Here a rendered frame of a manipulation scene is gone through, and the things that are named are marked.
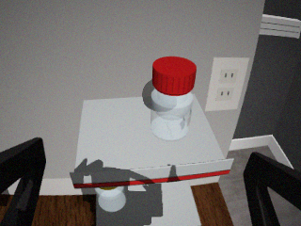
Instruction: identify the translucent bottle with red cap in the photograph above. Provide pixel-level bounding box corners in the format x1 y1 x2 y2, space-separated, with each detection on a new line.
150 56 197 141

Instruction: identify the white bottle with yellow cap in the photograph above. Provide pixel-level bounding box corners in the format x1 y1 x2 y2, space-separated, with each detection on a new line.
95 186 126 212

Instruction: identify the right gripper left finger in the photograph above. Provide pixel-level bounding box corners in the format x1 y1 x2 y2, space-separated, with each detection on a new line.
0 137 46 226

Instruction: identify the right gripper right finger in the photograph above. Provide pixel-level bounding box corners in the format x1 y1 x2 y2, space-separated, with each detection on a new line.
244 152 301 226

